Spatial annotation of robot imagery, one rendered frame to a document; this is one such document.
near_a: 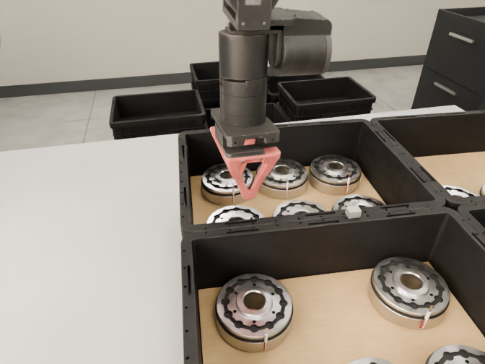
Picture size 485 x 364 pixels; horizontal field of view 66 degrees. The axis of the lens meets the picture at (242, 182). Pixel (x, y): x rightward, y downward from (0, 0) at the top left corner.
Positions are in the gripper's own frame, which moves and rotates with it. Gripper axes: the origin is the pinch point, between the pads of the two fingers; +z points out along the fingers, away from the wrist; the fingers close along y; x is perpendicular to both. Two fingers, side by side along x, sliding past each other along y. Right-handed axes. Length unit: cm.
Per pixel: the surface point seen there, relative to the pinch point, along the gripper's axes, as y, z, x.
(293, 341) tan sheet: -14.5, 16.3, -3.0
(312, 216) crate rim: -3.6, 5.0, -9.5
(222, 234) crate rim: -3.8, 5.5, 3.8
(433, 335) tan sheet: -18.5, 16.1, -21.1
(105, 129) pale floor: 233, 78, 41
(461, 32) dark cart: 112, 0, -139
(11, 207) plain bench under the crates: 45, 25, 46
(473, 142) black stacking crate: 19, 9, -60
